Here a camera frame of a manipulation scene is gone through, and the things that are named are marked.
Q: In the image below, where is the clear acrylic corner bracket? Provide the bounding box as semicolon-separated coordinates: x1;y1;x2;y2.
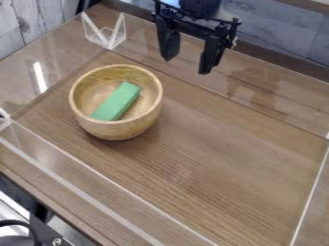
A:
82;12;127;50

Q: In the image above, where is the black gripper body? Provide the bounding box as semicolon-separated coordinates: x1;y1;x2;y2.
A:
153;0;242;49

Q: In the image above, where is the black metal frame bracket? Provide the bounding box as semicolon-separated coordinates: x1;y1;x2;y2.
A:
0;174;95;246

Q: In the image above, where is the green rectangular block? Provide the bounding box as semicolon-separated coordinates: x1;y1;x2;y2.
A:
90;82;142;121

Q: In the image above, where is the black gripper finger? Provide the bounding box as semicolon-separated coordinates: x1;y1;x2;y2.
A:
198;36;226;75
156;15;181;62

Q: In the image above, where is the wooden bowl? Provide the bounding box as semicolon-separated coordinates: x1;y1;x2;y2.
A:
70;64;164;140

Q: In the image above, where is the black cable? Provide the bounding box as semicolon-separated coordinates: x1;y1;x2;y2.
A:
0;219;37;239

